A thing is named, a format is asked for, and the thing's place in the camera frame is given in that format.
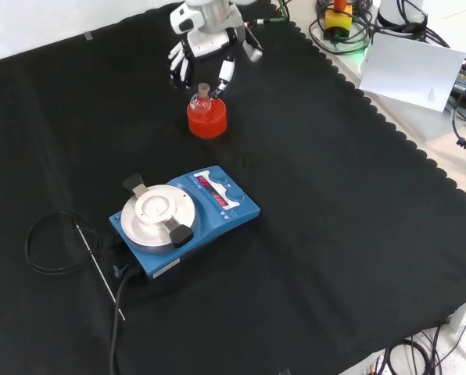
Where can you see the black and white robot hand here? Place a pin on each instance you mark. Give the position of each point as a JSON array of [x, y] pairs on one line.
[[207, 41]]

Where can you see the clear glass round-bottom flask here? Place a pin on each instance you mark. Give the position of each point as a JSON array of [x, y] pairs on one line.
[[201, 102]]

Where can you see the red ribbed flask stand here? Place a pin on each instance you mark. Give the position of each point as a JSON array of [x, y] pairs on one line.
[[211, 125]]

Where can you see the clear cloth clip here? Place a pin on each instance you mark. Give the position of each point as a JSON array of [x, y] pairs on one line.
[[88, 36]]

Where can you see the yellow stop button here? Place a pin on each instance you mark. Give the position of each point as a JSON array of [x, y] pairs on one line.
[[338, 21]]

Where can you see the blue-base heater with steel block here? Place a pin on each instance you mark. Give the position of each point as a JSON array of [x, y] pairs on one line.
[[201, 226]]

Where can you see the black bench cloth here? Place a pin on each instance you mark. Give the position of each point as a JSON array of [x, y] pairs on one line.
[[315, 234]]

